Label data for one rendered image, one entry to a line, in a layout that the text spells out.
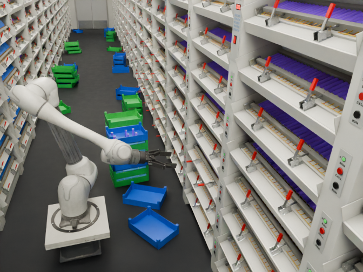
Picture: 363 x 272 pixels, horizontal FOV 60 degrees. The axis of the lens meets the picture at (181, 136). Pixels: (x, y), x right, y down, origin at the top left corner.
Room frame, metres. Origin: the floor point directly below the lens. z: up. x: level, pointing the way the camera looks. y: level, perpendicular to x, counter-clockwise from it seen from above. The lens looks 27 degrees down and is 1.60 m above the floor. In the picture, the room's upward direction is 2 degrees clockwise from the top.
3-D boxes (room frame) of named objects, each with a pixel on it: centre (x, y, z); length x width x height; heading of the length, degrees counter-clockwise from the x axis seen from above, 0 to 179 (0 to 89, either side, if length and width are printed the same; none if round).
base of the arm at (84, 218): (1.51, 0.64, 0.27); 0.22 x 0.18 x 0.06; 15
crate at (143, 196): (2.02, 0.28, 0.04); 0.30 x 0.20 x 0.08; 77
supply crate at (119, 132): (2.30, 0.45, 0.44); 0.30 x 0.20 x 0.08; 113
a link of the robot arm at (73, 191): (1.54, 0.65, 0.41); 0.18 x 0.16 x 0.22; 177
